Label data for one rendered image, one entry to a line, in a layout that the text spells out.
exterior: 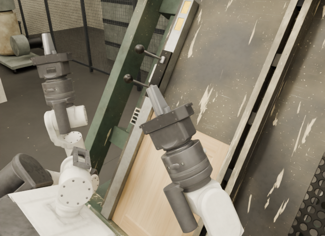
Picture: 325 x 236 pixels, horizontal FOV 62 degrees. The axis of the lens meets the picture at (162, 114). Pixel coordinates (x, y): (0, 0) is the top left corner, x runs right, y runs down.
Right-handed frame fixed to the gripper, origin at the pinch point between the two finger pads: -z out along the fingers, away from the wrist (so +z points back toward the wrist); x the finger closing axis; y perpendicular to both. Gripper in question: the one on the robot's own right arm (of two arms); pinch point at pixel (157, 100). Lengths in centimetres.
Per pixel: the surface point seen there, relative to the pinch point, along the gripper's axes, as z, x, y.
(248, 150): 23.8, -1.9, 29.1
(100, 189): 27, 87, 44
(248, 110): 13.7, -5.1, 33.9
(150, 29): -33, 31, 65
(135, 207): 33, 50, 27
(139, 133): 7, 40, 37
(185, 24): -24, 10, 55
